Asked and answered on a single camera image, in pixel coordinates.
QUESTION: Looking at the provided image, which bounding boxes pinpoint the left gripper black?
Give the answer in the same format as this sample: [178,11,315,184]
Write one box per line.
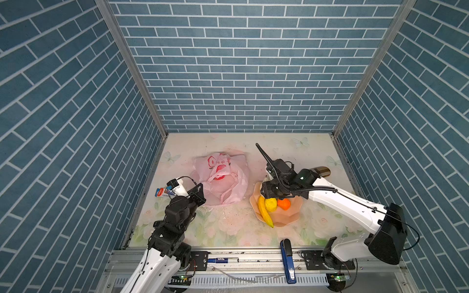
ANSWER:
[178,182,205,232]

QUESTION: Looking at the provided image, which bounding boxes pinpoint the orange toy fruit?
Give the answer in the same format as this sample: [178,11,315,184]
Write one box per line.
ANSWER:
[277,199,291,211]

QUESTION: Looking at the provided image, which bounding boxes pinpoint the yellow toy fruit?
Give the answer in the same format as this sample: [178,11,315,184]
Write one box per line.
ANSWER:
[265,199,277,212]

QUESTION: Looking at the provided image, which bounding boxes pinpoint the yellow green toy mango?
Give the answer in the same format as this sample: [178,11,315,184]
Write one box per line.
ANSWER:
[258,195,274,228]

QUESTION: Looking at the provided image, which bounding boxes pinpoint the pink faceted bowl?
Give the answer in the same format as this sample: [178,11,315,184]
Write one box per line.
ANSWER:
[249,182,304,228]

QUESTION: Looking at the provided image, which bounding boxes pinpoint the pink plastic bag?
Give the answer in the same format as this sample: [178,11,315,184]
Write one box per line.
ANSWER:
[192,153,250,207]

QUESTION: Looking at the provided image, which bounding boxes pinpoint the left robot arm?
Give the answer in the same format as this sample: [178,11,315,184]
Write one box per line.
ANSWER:
[122,179,206,293]

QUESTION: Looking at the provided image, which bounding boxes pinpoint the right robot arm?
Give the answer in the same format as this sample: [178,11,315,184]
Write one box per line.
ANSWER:
[261,158,407,267]

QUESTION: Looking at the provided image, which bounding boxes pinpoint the pen refill box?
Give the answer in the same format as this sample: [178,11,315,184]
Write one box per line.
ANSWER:
[155,188,170,197]

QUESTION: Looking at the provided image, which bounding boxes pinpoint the plaid glasses case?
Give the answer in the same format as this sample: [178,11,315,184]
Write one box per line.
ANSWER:
[311,166,331,177]

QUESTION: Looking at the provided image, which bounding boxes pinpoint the blue marker pen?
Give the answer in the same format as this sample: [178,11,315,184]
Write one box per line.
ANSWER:
[207,258,239,264]

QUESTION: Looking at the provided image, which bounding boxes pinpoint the blue stapler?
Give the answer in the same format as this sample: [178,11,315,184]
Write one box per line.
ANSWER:
[280,239,296,284]

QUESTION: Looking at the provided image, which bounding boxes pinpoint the left circuit board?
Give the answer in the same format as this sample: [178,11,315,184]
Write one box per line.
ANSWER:
[168,276,192,286]

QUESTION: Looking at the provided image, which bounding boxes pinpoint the circuit board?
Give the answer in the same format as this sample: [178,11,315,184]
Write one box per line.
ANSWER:
[168,276,192,286]
[327,273,350,285]

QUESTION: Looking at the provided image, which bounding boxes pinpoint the right circuit board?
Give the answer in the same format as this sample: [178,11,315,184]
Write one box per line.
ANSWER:
[327,273,350,285]

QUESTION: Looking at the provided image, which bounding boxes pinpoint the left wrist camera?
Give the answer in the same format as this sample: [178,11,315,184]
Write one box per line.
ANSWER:
[167,178,189,197]

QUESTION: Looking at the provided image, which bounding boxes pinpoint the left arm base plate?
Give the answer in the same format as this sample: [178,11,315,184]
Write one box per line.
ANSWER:
[189,251,209,272]

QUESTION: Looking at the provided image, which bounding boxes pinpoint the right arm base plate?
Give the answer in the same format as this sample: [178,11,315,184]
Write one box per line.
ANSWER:
[299,250,356,272]

